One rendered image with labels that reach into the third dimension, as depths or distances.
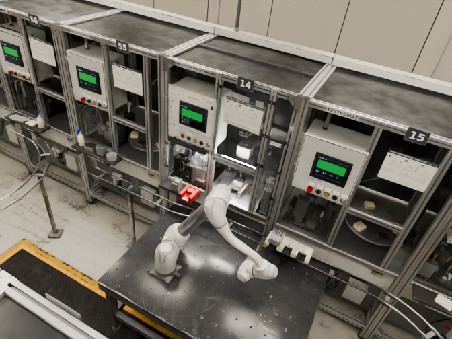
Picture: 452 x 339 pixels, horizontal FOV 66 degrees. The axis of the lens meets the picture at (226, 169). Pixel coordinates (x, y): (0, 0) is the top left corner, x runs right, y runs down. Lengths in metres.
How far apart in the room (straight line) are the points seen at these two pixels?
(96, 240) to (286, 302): 2.15
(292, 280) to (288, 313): 0.29
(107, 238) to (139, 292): 1.39
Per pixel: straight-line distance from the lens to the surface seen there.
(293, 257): 2.81
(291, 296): 2.81
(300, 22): 5.99
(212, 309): 2.64
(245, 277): 2.54
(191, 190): 3.04
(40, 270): 3.87
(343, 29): 5.86
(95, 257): 3.84
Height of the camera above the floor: 2.94
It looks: 37 degrees down
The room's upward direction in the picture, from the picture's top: 7 degrees clockwise
